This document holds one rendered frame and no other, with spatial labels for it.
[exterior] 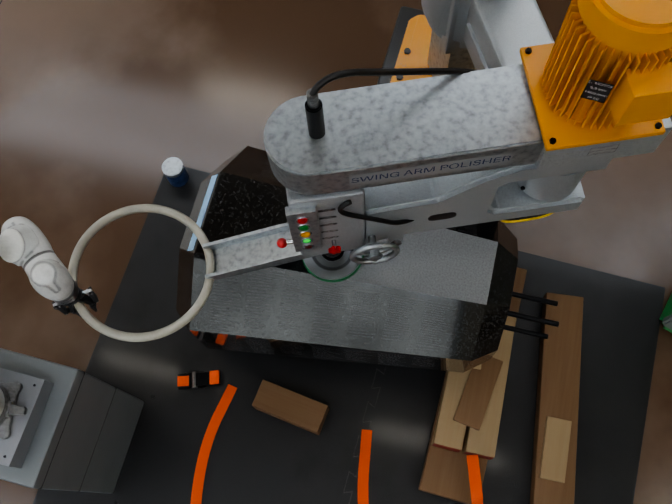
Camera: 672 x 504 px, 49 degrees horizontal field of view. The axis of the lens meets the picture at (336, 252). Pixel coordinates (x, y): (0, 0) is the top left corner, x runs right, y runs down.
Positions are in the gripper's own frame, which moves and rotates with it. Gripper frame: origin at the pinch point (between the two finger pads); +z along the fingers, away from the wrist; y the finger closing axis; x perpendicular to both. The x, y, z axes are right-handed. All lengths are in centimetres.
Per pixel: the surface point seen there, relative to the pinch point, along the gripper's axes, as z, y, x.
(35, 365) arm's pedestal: 3.1, -22.0, -11.3
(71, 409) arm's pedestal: 8.8, -16.8, -28.9
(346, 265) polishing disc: -6, 88, -24
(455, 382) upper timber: 54, 118, -70
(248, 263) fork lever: -12, 57, -11
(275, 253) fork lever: -15, 66, -13
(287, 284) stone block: 2, 67, -19
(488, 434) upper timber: 53, 120, -94
